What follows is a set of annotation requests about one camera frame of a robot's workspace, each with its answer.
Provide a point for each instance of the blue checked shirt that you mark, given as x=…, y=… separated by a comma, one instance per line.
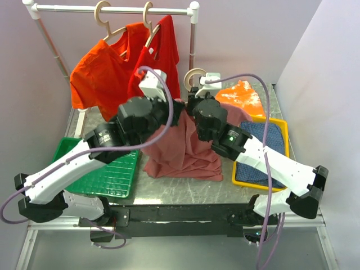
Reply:
x=274, y=140

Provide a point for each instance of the orange white patterned shirt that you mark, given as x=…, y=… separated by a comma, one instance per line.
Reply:
x=242, y=95

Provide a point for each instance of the green plastic tray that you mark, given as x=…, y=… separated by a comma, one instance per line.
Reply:
x=113, y=180

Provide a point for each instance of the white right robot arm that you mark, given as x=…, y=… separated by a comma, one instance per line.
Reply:
x=304, y=185

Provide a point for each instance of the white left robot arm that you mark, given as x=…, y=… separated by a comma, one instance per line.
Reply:
x=45, y=194

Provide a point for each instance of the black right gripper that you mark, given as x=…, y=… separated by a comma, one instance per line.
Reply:
x=192, y=100

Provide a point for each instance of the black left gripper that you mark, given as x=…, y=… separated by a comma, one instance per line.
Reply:
x=178, y=107

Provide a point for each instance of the aluminium frame rail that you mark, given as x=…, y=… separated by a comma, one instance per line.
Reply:
x=63, y=244

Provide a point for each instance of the yellow plastic tray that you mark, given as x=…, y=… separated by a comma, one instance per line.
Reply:
x=284, y=129

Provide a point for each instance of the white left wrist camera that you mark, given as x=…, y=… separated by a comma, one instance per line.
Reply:
x=151, y=87

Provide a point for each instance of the red t shirt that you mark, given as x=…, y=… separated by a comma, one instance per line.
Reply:
x=164, y=57

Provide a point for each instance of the white clothes rack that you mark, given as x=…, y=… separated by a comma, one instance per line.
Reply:
x=118, y=17

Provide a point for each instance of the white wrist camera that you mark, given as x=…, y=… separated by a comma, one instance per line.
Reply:
x=209, y=84
x=151, y=87

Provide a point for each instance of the orange t shirt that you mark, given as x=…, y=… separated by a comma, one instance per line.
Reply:
x=101, y=77

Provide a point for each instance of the dusty pink t shirt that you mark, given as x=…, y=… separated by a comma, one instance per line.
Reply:
x=180, y=154

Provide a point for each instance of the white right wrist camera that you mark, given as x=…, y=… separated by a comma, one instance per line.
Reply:
x=209, y=84

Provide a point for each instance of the beige hanger with orange shirt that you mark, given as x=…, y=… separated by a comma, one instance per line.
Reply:
x=105, y=24

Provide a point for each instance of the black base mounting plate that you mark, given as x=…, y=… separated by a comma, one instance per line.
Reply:
x=180, y=220

